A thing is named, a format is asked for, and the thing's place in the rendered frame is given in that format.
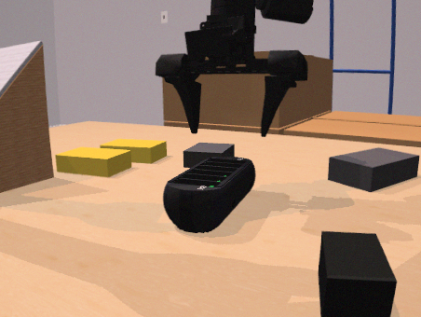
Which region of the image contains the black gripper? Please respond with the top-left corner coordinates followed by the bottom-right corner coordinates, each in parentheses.
top-left (156, 6), bottom-right (308, 137)

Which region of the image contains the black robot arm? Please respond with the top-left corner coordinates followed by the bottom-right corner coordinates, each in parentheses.
top-left (184, 0), bottom-right (314, 63)

